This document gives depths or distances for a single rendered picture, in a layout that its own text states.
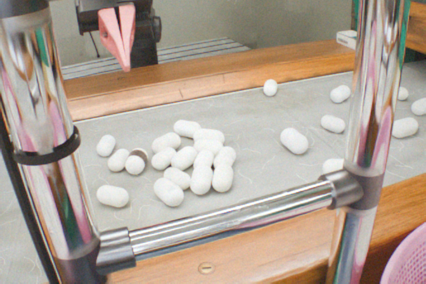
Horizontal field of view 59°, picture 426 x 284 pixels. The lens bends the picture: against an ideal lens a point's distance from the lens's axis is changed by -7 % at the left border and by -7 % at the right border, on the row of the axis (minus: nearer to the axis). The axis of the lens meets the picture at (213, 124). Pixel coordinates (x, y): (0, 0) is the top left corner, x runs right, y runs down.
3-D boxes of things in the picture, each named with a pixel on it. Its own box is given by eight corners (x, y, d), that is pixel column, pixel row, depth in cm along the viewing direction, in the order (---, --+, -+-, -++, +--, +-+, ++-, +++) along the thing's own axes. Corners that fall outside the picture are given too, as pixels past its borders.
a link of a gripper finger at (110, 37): (166, 47, 48) (149, -10, 51) (107, 57, 46) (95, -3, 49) (162, 77, 54) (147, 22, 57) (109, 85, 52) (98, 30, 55)
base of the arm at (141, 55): (190, 37, 86) (179, 30, 91) (98, 53, 79) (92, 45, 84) (193, 71, 89) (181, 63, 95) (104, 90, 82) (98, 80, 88)
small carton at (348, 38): (336, 42, 72) (336, 32, 72) (350, 40, 73) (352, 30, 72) (355, 51, 67) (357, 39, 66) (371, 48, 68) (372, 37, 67)
